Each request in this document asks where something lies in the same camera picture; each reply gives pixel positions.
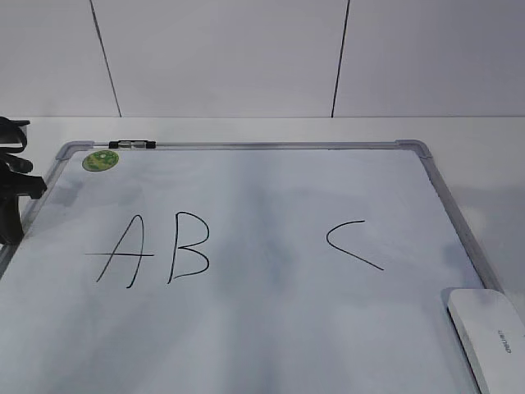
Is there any white board eraser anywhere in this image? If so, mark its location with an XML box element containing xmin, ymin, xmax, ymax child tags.
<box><xmin>447</xmin><ymin>288</ymin><xmax>524</xmax><ymax>394</ymax></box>

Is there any green round magnet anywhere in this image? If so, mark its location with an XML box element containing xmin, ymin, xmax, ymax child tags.
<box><xmin>82</xmin><ymin>150</ymin><xmax>119</xmax><ymax>172</ymax></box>

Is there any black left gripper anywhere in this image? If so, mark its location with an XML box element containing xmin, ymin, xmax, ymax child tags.
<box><xmin>1</xmin><ymin>153</ymin><xmax>47</xmax><ymax>245</ymax></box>

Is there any white board with grey frame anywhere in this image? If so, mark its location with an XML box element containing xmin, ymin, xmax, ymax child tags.
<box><xmin>1</xmin><ymin>140</ymin><xmax>506</xmax><ymax>393</ymax></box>

